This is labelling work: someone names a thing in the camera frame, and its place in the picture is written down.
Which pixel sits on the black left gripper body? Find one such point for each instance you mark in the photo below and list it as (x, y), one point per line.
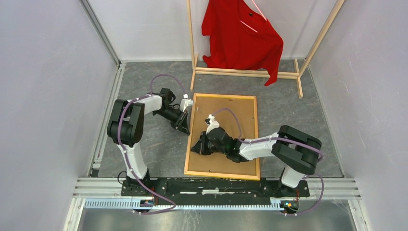
(176, 117)

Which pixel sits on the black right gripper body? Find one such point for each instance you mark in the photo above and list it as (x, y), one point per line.
(208, 147)

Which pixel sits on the yellow wooden picture frame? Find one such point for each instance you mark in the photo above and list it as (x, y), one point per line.
(220, 175)

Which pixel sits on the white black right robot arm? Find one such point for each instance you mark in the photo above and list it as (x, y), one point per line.
(299, 151)

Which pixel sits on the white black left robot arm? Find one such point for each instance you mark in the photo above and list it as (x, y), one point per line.
(126, 125)

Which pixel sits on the wooden clothes rack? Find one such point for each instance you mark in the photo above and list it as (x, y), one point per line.
(296, 75)

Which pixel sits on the red t-shirt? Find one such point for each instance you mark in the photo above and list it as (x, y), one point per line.
(234, 46)

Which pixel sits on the pink clothes hanger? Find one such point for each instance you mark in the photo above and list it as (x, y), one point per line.
(250, 15)

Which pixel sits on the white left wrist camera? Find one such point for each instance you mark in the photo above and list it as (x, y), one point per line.
(186, 102)

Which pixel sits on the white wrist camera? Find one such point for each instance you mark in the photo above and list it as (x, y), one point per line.
(186, 102)
(212, 123)

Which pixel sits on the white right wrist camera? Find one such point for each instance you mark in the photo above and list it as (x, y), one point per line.
(212, 123)

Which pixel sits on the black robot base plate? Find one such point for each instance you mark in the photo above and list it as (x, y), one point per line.
(212, 191)

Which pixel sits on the grey slotted cable duct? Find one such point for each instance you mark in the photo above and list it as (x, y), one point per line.
(140, 204)

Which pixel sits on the aluminium rail frame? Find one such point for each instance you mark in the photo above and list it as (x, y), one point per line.
(92, 77)

